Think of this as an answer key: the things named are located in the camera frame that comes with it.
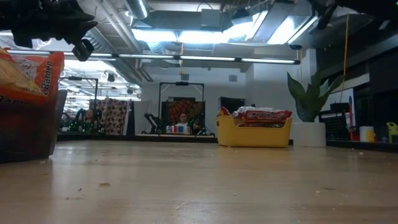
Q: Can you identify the black monitor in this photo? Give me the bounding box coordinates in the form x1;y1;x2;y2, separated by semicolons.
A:
220;96;246;113

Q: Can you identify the black perforated panel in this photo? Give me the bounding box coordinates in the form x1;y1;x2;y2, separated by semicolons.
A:
318;109;351;141

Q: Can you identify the yellow-green container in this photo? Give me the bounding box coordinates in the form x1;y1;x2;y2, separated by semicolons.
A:
386;122;398;144

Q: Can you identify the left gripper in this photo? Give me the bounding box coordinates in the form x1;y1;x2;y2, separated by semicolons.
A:
0;0;98;62

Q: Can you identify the snake plant in white pot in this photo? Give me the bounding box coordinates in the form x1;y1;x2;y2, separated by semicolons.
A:
286;70;346;147

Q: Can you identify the person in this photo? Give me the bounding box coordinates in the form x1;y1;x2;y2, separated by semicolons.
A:
175;113;192;135

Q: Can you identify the grey translucent plastic bin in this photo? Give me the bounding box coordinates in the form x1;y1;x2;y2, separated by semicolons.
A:
0;89;68;164

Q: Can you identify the black gantry frame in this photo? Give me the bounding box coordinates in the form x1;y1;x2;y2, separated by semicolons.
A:
158;81;206;136
63;76;100;110

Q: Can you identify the bright ceiling light panel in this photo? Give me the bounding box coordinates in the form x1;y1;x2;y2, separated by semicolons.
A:
130;27;237;44

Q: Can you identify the orange patterned cloth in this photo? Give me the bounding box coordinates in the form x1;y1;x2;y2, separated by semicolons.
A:
167;100;206;125

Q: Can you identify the long linear ceiling light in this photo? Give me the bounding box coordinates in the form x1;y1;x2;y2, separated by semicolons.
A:
0;48;302;65

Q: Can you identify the yellow hanging cord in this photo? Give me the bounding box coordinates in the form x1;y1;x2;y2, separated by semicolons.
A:
339;14;351;103

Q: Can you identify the red and white patterned cloth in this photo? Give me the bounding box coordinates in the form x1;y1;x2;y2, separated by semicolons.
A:
89;98;130;136

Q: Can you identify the yellow plastic bin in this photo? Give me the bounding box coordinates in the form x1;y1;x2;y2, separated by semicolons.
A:
216;114;293;148

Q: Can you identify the slanted ceiling light panel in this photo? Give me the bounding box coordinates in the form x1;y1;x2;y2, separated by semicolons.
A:
267;15;320;46

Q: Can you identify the silver brown packet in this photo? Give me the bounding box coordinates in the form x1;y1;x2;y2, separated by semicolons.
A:
231;106;293;123

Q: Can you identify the orange Maruchan chicken ramen pack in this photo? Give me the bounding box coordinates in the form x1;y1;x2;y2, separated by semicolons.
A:
0;48;44;97
15;51;65;97

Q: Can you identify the white and yellow roll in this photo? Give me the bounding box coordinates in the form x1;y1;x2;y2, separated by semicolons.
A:
359;126;376;143

